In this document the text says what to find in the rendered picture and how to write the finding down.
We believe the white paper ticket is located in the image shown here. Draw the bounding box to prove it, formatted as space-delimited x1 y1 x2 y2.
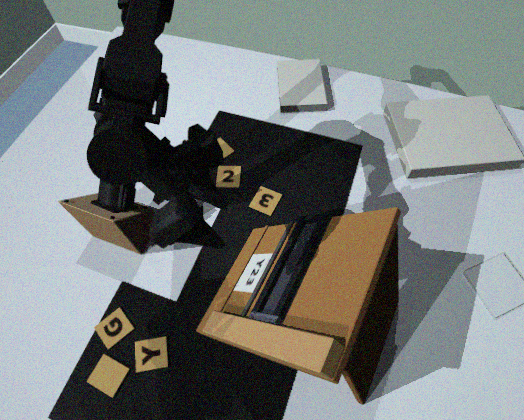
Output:
233 253 273 293

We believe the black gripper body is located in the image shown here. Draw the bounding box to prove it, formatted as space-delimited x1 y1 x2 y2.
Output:
132 137 200 249

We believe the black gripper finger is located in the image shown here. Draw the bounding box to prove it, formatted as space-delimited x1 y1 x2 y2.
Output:
188 169 227 209
170 206 225 249

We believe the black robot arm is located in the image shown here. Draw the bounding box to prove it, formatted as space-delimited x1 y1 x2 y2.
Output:
87 0 224 213

